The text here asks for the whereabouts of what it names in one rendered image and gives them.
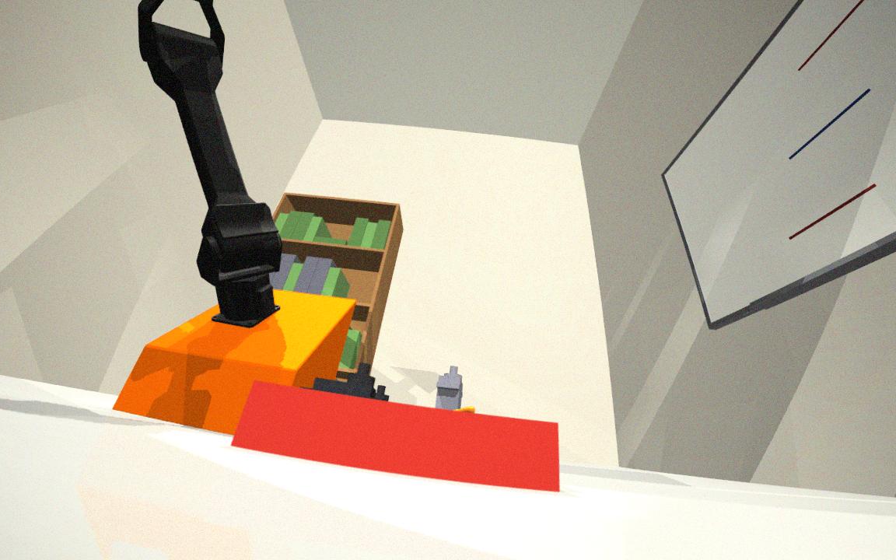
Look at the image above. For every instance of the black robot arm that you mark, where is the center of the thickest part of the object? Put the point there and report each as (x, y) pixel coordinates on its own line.
(240, 241)

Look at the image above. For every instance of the red flat panel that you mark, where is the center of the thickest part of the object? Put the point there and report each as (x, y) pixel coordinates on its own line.
(353, 424)

